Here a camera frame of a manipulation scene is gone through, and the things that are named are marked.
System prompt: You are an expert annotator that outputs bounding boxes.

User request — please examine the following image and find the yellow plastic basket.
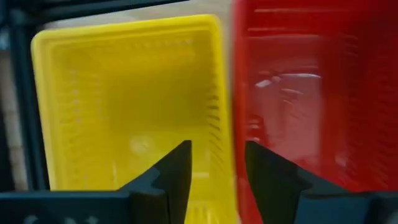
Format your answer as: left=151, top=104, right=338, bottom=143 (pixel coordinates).
left=30, top=14, right=239, bottom=224

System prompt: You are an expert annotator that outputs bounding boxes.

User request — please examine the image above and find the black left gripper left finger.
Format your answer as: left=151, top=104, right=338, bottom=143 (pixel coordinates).
left=118, top=139, right=193, bottom=224

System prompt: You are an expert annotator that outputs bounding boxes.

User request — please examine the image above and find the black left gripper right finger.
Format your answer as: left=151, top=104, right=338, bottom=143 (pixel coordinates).
left=244, top=140, right=312, bottom=224

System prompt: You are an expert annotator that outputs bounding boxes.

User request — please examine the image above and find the red plastic basket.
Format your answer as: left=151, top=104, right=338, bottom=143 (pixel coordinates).
left=231, top=0, right=398, bottom=224

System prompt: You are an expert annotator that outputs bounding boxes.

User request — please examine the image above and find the black metal wooden shelf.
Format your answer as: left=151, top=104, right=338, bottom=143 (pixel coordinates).
left=0, top=0, right=237, bottom=192

